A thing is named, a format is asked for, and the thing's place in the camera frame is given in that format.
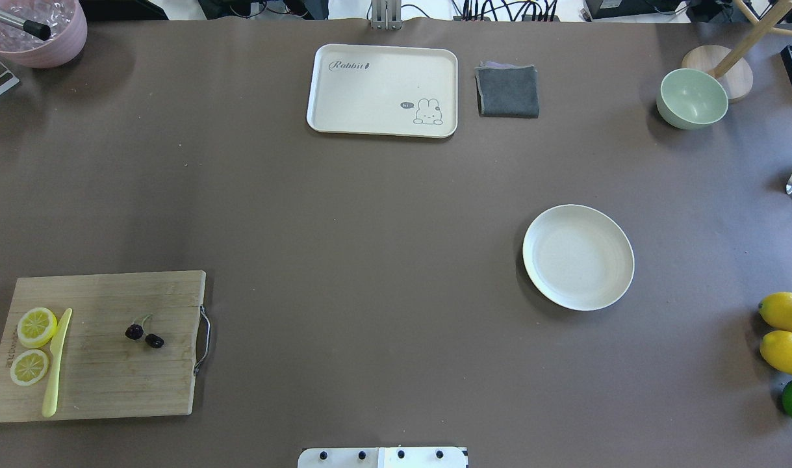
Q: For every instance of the grey folded cloth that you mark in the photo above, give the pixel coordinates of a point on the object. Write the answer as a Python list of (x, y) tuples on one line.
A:
[(507, 91)]

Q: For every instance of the upper whole lemon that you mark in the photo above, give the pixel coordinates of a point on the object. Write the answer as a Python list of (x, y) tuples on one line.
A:
[(776, 310)]

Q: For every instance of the wooden stand with base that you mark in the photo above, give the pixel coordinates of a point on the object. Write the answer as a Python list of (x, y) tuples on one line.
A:
[(728, 66)]

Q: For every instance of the lower whole lemon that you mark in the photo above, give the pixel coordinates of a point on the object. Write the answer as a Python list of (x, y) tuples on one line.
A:
[(776, 350)]

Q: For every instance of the metal camera pole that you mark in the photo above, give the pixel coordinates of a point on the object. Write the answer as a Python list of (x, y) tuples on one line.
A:
[(386, 15)]

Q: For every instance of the cream rabbit tray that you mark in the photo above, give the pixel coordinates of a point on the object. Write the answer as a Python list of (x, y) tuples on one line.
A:
[(384, 90)]

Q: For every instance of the cream round plate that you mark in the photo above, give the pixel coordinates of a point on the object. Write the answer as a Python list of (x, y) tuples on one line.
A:
[(578, 257)]

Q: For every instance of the lemon slice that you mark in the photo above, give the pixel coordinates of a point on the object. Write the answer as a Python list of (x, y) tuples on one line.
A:
[(29, 367), (36, 327)]

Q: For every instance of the wooden cutting board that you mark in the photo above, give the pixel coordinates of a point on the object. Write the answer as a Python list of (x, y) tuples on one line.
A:
[(103, 373)]

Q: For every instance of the dark red cherry pair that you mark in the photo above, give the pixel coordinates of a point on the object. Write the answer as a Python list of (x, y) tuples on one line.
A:
[(136, 332)]

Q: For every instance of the green bowl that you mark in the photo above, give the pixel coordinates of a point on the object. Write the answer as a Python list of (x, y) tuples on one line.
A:
[(690, 99)]

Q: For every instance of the metal scoop with black handle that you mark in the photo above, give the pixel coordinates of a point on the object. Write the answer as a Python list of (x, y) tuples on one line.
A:
[(39, 30)]

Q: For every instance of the yellow plastic knife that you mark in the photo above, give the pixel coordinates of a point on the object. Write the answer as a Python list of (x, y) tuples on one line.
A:
[(57, 345)]

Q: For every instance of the whole lemon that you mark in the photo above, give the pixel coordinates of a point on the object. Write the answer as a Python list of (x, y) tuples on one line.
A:
[(776, 310), (776, 350)]

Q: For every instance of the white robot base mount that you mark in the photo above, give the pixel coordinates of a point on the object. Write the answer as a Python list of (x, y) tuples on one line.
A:
[(384, 457)]

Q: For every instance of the upper lemon slice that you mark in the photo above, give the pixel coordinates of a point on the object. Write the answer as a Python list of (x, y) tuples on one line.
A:
[(36, 327)]

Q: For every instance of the lower lemon slice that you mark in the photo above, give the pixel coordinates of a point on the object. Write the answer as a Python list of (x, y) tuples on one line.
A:
[(29, 367)]

